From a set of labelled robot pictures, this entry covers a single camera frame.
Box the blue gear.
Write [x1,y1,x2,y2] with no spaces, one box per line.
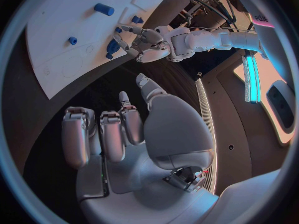
[106,39,122,54]

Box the white task board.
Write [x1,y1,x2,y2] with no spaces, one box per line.
[25,0,176,100]

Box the glowing light bar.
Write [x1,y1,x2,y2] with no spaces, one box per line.
[242,50,262,105]

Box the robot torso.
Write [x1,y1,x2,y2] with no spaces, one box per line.
[193,0,299,197]

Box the workshop rack with black cables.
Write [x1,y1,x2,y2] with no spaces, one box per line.
[167,0,254,29]

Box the blue long cylinder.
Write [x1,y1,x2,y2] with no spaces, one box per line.
[93,2,116,16]

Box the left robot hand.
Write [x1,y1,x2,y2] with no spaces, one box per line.
[113,24,172,64]

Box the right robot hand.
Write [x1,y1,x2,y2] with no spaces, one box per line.
[60,73,220,224]

